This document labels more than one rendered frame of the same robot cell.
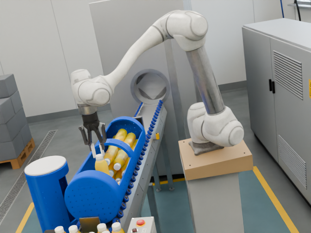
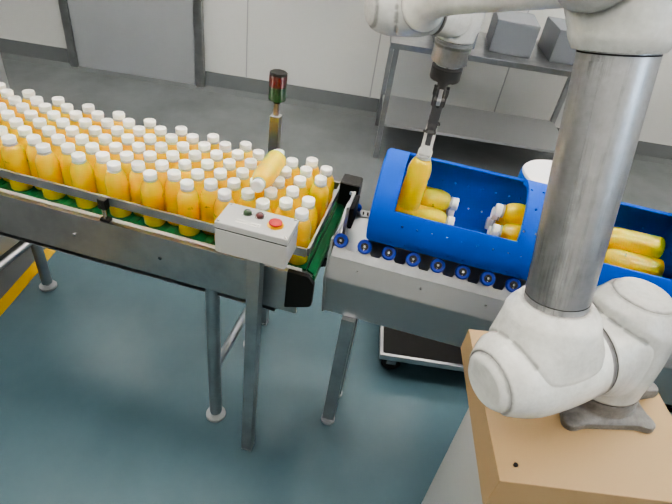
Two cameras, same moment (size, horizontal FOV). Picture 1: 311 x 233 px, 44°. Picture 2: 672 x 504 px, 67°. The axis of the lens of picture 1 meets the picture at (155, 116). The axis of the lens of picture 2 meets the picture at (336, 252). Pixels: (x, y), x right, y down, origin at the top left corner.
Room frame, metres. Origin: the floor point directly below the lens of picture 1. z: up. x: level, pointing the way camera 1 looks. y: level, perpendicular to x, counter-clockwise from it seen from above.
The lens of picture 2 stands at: (1.54, -0.94, 1.89)
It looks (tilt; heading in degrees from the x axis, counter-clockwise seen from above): 38 degrees down; 88
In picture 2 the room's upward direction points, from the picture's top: 9 degrees clockwise
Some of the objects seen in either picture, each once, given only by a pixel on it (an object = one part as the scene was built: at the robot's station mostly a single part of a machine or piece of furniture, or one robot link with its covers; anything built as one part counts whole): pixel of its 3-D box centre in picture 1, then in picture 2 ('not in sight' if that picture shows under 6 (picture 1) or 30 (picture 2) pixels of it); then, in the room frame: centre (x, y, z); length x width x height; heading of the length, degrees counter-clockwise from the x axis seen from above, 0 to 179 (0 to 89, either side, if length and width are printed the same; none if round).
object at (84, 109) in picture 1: (87, 107); (451, 52); (1.78, 0.31, 1.55); 0.09 x 0.09 x 0.06
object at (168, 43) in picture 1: (181, 132); not in sight; (3.02, -0.20, 0.85); 0.06 x 0.06 x 1.70; 80
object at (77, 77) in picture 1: (83, 86); (459, 2); (1.77, 0.31, 1.66); 0.13 x 0.11 x 0.16; 27
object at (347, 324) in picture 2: not in sight; (337, 372); (1.67, 0.32, 0.31); 0.06 x 0.06 x 0.63; 80
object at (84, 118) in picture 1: (90, 121); (443, 82); (1.78, 0.31, 1.48); 0.08 x 0.07 x 0.09; 80
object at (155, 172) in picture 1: (154, 164); not in sight; (3.63, 0.10, 0.31); 0.06 x 0.06 x 0.63; 80
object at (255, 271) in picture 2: not in sight; (251, 365); (1.36, 0.15, 0.50); 0.04 x 0.04 x 1.00; 80
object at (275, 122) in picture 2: not in sight; (268, 234); (1.30, 0.82, 0.55); 0.04 x 0.04 x 1.10; 80
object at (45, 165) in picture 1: (45, 165); (559, 178); (2.39, 0.79, 1.03); 0.28 x 0.28 x 0.01
